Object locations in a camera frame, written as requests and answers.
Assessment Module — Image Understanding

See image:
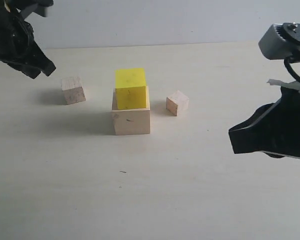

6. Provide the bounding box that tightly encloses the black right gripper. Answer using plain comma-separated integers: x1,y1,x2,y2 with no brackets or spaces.
228,86,300,159

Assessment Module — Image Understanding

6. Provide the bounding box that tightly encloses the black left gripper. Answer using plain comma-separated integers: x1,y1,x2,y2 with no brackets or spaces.
0,0,56,79

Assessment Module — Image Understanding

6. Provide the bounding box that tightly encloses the medium wooden cube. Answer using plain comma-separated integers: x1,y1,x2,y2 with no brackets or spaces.
61,76,86,105

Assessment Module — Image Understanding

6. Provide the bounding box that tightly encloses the yellow cube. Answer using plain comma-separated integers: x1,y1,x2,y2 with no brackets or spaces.
115,68,147,110

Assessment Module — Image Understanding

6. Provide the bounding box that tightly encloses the large wooden cube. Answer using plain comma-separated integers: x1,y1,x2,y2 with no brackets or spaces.
111,86,151,136

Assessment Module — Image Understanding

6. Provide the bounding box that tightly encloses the small wooden cube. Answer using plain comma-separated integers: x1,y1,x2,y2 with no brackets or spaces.
166,90,190,117

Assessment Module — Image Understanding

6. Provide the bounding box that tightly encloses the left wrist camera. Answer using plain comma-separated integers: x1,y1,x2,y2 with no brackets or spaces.
19,3,48,19

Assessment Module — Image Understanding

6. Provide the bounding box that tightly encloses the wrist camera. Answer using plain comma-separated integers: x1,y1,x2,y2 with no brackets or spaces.
19,3,48,19
258,22,300,60

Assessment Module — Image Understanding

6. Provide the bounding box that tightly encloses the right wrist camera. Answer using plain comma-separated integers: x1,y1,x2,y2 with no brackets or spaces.
258,22,300,60

